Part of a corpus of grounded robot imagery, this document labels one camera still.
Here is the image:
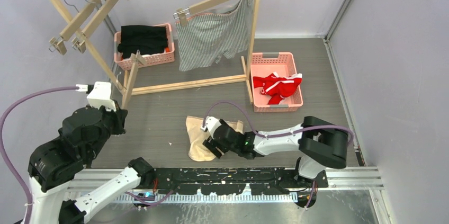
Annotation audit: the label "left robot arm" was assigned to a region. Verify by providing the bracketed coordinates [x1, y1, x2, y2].
[23, 105, 156, 223]

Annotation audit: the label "black folded clothes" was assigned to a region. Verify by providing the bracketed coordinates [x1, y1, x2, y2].
[117, 25, 168, 59]

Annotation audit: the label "pink basket with black clothes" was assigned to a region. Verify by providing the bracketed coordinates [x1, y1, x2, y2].
[114, 23, 175, 70]

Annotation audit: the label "pink plastic basket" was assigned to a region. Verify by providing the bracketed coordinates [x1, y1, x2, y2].
[250, 52, 303, 112]

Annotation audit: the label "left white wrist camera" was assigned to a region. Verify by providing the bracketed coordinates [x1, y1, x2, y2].
[75, 82, 117, 112]

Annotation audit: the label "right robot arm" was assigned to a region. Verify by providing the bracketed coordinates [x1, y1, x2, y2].
[201, 116, 354, 187]

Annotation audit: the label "red white underwear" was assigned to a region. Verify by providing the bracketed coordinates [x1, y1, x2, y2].
[253, 72, 302, 105]

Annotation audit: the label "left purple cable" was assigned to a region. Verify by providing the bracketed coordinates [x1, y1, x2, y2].
[0, 86, 79, 224]

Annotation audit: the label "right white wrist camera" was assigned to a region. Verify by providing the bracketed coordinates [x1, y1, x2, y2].
[200, 116, 221, 135]

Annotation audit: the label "beige underwear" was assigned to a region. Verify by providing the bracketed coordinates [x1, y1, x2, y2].
[185, 116, 244, 162]

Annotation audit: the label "grey striped underwear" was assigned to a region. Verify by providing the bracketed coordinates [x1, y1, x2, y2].
[176, 0, 254, 71]

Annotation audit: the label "empty wooden clip hanger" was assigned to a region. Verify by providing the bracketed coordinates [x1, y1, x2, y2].
[49, 0, 101, 55]

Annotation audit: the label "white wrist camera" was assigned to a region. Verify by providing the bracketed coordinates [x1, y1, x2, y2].
[75, 82, 117, 112]
[200, 116, 221, 135]

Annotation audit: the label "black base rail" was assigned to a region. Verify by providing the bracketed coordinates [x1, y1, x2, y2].
[137, 167, 312, 195]

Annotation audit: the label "wooden clothes rack frame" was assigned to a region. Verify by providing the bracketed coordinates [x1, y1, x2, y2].
[50, 0, 259, 109]

